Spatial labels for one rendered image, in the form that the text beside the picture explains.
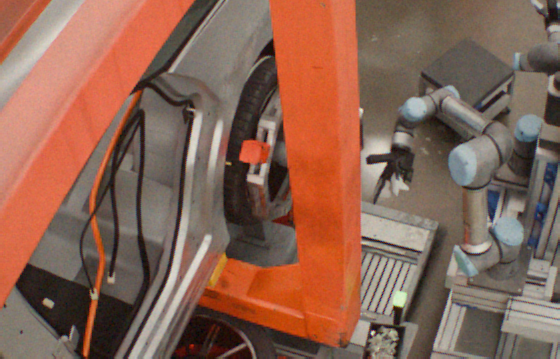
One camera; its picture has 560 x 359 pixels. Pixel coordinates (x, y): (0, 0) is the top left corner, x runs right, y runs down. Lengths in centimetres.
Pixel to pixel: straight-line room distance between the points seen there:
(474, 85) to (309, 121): 219
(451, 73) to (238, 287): 173
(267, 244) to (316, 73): 185
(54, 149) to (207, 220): 206
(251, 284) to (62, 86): 226
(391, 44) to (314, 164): 269
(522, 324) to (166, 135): 145
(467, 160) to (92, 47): 168
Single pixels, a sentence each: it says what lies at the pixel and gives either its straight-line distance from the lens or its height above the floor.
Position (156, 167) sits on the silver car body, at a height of 108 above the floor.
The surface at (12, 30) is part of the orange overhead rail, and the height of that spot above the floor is 300.
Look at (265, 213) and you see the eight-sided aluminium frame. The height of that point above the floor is 79.
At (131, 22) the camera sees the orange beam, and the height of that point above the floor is 273.
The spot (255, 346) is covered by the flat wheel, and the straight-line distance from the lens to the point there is 345.
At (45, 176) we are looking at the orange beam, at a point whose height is 269.
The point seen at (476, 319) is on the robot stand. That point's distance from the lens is 384.
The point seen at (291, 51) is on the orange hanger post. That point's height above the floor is 200.
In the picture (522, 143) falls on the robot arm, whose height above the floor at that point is 99.
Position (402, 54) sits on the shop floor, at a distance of 510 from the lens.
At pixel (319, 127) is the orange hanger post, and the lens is 240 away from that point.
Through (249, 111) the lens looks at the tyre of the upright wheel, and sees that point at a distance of 325.
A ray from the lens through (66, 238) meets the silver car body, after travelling 346.
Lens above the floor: 354
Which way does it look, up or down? 51 degrees down
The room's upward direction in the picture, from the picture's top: 7 degrees counter-clockwise
